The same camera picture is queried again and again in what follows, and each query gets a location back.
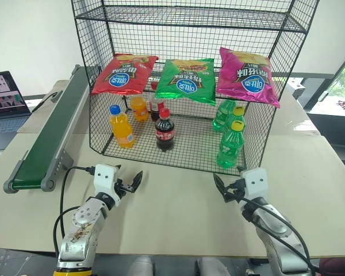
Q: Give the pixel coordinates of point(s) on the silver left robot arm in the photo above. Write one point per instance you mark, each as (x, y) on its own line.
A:
(83, 227)

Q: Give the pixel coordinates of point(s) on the red chip bag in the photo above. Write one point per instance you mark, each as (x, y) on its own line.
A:
(123, 76)

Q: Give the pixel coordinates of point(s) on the green chip bag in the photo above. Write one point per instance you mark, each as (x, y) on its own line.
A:
(187, 82)

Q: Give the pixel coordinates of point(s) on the magenta chip bag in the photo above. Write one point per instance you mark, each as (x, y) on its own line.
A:
(247, 77)

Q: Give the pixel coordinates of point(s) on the open laptop computer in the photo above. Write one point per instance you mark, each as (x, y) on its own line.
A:
(4, 115)

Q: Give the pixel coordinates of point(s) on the dark red rounded object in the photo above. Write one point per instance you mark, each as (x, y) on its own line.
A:
(337, 267)

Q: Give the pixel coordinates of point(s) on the green soda bottle yellow cap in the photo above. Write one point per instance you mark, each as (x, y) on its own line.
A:
(231, 143)
(238, 112)

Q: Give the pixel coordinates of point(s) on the black background desk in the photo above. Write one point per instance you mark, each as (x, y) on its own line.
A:
(307, 86)

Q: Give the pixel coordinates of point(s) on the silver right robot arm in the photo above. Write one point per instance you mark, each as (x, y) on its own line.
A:
(279, 233)

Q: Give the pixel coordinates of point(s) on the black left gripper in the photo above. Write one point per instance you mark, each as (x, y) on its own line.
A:
(121, 188)

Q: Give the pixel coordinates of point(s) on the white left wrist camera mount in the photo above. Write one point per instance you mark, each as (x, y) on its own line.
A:
(105, 179)

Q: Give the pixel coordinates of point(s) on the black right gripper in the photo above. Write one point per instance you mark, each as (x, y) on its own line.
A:
(237, 189)

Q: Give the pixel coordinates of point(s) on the green conveyor belt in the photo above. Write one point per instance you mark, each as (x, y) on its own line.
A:
(50, 126)

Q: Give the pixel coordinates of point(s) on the cola bottle red cap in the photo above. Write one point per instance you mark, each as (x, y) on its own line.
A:
(154, 110)
(164, 132)

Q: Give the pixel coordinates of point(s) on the orange soda bottle blue cap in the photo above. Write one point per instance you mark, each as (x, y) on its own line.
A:
(122, 129)

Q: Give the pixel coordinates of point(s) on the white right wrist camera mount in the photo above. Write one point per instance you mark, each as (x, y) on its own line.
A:
(256, 182)

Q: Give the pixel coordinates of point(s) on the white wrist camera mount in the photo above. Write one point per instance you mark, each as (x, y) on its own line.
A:
(105, 179)
(256, 182)

